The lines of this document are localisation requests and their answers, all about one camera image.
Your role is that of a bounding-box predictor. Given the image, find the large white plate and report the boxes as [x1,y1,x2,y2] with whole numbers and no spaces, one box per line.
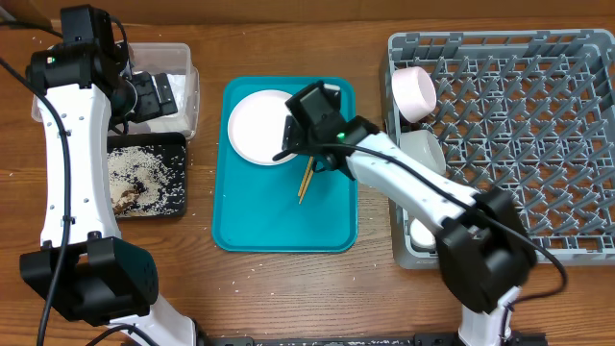
[228,89,296,166]

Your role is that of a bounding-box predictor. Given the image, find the small grey bowl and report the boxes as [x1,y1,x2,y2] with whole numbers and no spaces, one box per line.
[399,130,446,176]

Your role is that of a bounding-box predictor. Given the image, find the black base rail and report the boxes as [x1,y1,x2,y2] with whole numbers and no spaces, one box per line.
[206,331,549,346]

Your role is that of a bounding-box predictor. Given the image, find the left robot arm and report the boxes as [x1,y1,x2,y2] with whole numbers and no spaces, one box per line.
[18,5,208,345]

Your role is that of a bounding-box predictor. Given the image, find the black waste tray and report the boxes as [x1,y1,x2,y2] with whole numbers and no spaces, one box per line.
[106,132,188,220]

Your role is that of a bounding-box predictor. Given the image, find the cream plastic cup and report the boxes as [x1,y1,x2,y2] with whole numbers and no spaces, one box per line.
[409,219,436,252]

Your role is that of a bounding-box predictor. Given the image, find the spilled rice pile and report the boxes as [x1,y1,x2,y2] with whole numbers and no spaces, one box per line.
[108,145,186,216]

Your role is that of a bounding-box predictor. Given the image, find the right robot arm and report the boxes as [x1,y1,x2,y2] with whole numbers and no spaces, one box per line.
[273,81,568,345]

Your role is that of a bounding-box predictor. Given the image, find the teal plastic tray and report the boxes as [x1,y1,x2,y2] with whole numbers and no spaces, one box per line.
[211,76,358,253]

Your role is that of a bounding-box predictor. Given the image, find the grey dishwasher rack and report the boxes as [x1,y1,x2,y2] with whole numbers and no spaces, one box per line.
[381,29,614,266]

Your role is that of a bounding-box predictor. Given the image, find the pink bowl with rice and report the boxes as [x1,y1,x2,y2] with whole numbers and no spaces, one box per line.
[391,66,437,123]

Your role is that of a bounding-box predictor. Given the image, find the wooden chopstick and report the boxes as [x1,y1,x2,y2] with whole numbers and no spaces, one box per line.
[298,157,313,197]
[299,158,314,204]

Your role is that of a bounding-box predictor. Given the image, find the clear plastic waste bin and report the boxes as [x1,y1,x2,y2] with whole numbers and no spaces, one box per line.
[26,37,199,138]

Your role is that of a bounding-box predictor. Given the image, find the brown food scrap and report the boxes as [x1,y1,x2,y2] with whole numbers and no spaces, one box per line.
[112,189,140,215]

